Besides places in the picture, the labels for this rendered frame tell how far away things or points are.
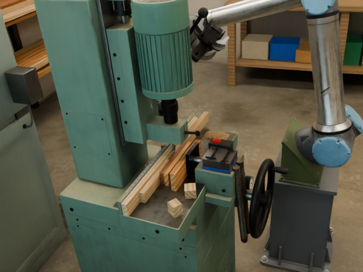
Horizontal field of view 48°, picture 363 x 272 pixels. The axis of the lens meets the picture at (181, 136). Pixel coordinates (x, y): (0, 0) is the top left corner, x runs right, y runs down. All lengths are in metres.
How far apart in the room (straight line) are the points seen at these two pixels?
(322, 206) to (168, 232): 0.99
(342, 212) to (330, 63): 1.33
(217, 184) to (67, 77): 0.63
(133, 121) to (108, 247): 0.54
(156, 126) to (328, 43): 0.70
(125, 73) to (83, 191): 0.53
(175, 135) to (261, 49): 2.95
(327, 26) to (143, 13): 0.70
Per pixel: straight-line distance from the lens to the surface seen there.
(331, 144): 1.73
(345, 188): 2.96
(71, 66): 1.44
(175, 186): 1.39
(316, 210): 2.10
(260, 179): 1.38
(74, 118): 1.55
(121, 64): 1.37
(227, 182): 1.38
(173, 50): 1.27
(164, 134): 1.46
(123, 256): 1.69
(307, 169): 1.95
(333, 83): 1.67
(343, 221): 2.70
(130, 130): 1.48
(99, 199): 1.59
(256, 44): 4.29
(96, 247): 1.75
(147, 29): 1.25
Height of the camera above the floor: 1.77
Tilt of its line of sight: 31 degrees down
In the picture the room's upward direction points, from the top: 5 degrees counter-clockwise
